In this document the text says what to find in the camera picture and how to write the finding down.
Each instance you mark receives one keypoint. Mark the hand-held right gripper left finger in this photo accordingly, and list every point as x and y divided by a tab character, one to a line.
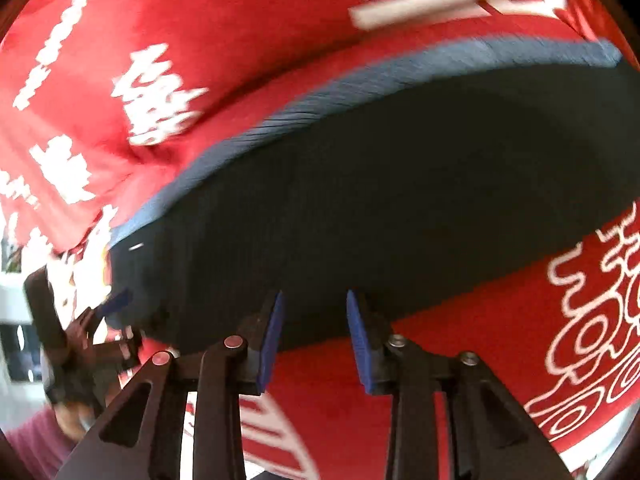
270	342

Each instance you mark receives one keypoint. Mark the white furniture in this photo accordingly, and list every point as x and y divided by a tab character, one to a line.
12	305

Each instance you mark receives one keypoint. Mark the dark pants with blue waistband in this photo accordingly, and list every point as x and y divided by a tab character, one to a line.
350	210

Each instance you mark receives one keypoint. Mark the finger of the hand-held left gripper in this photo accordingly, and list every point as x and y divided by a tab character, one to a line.
114	304
122	350

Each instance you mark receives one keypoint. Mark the red printed blanket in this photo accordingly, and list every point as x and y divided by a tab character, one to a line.
200	35

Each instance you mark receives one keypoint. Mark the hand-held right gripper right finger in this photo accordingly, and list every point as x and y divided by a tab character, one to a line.
358	345

